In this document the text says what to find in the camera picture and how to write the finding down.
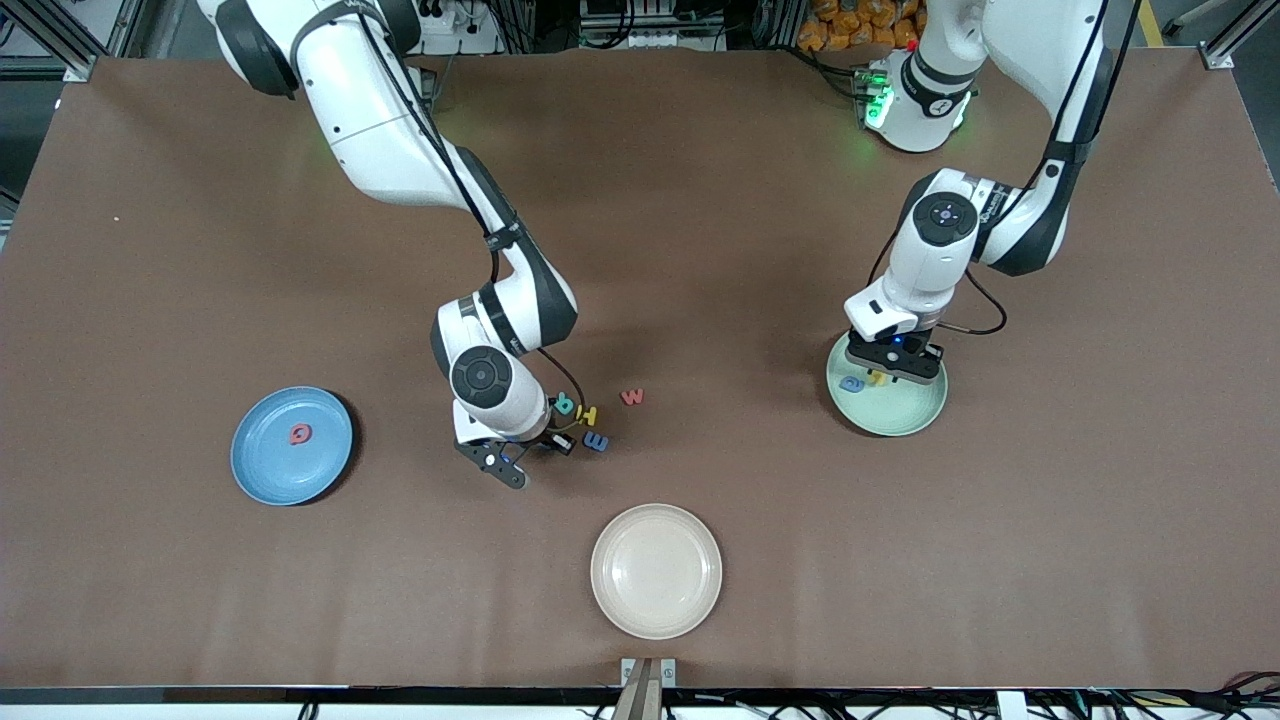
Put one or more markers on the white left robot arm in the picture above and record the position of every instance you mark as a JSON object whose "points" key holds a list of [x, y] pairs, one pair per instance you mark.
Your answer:
{"points": [[920, 270]]}

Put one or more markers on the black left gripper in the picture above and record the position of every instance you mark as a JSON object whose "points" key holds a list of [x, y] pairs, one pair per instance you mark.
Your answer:
{"points": [[929, 349]]}

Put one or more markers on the white power strip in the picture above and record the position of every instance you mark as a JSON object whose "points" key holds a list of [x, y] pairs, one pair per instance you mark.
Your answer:
{"points": [[460, 40]]}

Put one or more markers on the blue foam uppercase E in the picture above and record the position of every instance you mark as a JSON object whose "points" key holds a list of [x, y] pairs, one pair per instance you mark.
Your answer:
{"points": [[596, 441]]}

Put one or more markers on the aluminium frame profile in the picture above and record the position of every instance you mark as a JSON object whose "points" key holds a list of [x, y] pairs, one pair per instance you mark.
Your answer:
{"points": [[55, 35], [1240, 35]]}

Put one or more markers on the yellow foam lowercase h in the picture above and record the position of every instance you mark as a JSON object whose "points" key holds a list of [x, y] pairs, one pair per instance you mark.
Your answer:
{"points": [[878, 378]]}

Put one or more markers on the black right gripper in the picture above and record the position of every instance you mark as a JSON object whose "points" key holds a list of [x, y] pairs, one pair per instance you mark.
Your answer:
{"points": [[541, 436]]}

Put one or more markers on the orange snack bags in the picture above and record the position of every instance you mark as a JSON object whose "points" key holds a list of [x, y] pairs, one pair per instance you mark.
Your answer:
{"points": [[850, 25]]}

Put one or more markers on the yellow foam uppercase H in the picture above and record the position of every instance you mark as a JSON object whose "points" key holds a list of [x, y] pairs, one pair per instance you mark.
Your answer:
{"points": [[588, 415]]}

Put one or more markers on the green plate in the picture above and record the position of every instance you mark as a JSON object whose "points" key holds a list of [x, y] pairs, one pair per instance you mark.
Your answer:
{"points": [[900, 410]]}

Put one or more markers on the metal bracket with post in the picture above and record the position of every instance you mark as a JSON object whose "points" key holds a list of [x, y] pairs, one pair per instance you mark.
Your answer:
{"points": [[648, 690]]}

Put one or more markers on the teal foam uppercase R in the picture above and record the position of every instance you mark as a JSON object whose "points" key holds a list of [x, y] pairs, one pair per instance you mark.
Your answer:
{"points": [[567, 407]]}

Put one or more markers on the beige plate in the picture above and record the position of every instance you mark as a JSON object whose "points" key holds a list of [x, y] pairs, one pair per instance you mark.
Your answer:
{"points": [[656, 571]]}

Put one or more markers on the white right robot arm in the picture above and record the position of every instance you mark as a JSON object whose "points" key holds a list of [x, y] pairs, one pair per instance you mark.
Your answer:
{"points": [[400, 130]]}

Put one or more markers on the brown table cover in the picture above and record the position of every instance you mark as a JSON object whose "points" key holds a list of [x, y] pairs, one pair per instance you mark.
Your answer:
{"points": [[700, 200]]}

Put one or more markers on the red foam uppercase Q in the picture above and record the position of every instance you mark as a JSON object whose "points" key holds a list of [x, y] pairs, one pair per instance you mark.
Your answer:
{"points": [[291, 434]]}

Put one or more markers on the blue foam lowercase a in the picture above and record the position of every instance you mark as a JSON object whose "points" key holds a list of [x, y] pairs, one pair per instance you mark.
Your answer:
{"points": [[845, 385]]}

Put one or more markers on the blue plate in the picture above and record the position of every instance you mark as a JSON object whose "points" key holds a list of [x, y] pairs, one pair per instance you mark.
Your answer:
{"points": [[290, 465]]}

